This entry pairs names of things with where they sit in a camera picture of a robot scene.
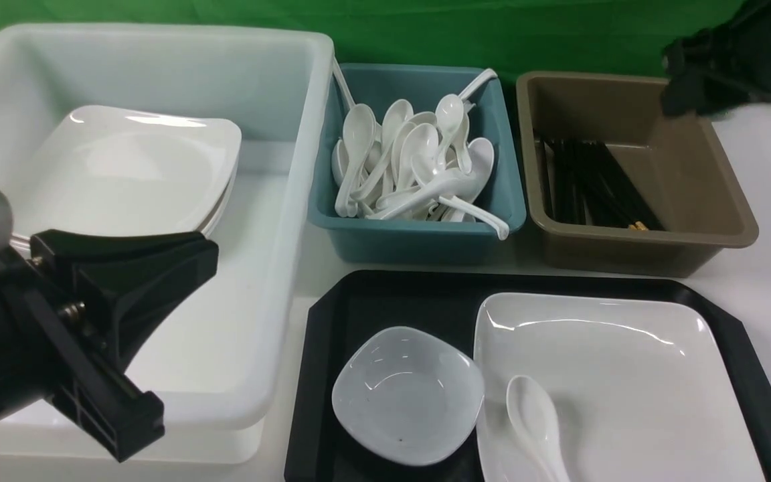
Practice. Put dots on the black plastic serving tray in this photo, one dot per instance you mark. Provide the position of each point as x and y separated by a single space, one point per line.
445 304

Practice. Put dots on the black chopsticks in brown bin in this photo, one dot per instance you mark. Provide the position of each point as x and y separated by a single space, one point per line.
583 184

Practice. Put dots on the large white plastic tub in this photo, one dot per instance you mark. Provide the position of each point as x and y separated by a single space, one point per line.
214 361

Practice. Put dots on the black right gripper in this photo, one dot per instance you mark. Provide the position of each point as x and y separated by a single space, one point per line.
720 68

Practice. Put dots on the pile of white soup spoons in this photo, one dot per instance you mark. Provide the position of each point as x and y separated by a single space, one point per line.
413 164

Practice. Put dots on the white square rice plate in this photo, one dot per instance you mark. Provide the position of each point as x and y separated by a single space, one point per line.
642 389

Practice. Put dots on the brown plastic chopstick bin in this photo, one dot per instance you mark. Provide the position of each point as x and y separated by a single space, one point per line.
677 164

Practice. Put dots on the teal plastic spoon bin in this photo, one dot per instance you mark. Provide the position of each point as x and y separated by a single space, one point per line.
414 241

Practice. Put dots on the stack of white square plates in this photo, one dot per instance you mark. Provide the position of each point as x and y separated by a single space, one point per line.
114 172

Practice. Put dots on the small white square bowl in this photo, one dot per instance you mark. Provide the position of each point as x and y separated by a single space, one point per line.
408 397

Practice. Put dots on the green cloth backdrop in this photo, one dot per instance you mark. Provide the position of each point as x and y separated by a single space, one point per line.
512 37

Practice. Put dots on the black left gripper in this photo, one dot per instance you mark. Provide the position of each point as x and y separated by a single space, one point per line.
74 314

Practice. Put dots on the white ceramic soup spoon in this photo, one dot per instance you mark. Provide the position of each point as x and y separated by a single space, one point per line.
535 422

